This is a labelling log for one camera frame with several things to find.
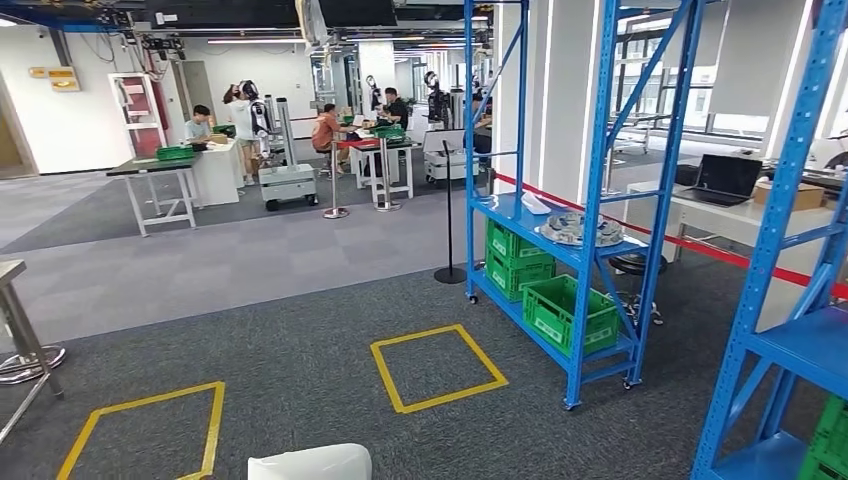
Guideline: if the white curved panel orange lettering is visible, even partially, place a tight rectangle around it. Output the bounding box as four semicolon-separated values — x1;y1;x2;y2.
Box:
246;443;374;480

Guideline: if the silver wheel hub part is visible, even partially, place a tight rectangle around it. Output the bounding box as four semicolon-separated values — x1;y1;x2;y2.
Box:
537;210;625;248

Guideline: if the black barrier stanchion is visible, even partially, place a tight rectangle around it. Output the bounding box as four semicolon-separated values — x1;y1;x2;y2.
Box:
433;139;468;285

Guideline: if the chrome barrier stanchion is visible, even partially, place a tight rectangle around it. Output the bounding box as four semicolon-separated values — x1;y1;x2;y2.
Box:
372;135;403;213
322;140;350;220

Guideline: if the white cart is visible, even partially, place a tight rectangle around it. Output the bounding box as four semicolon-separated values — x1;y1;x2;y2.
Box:
422;129;480;185

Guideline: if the white table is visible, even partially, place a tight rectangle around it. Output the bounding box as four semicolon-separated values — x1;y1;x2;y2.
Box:
347;137;420;205
622;180;848;333

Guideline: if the person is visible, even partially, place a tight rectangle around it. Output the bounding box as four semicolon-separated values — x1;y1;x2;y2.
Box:
380;87;411;130
221;82;256;187
311;103;347;177
184;104;213;144

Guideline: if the dark humanoid robot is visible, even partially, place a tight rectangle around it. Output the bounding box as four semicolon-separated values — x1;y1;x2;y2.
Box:
423;70;453;128

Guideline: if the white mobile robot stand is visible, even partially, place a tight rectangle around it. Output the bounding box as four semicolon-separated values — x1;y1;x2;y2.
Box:
258;97;321;213

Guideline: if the white black humanoid robot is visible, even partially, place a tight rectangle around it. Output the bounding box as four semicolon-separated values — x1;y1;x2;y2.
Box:
238;79;274;164

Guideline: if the black round stool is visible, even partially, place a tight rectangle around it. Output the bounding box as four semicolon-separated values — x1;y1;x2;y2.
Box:
608;253;669;326

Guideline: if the white counter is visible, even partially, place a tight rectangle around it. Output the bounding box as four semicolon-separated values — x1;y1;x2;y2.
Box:
192;139;246;207

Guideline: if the green top work table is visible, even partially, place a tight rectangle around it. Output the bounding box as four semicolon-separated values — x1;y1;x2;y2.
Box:
105;155;200;238

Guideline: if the red barrier belt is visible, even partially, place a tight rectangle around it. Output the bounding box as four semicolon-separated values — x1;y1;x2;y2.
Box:
493;172;848;301

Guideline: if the black laptop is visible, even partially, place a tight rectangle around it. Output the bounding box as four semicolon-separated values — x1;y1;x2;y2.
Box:
674;154;764;208

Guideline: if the red white cabinet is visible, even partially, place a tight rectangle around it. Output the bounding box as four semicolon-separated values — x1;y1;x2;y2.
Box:
109;72;168;158

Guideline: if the cardboard box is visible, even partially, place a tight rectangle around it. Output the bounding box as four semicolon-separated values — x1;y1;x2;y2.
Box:
753;182;826;212

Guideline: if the chrome stanchion base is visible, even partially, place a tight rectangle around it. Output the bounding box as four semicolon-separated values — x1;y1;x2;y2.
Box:
0;345;68;386

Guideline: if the yellow wall sign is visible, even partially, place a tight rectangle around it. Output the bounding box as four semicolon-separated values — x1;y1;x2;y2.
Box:
47;66;82;93

